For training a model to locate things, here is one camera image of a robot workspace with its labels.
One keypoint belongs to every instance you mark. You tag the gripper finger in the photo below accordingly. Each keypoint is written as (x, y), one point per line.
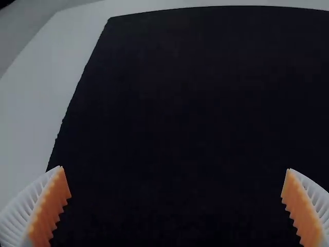
(308, 213)
(33, 213)

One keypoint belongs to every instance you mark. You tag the black mat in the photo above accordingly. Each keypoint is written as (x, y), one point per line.
(180, 115)

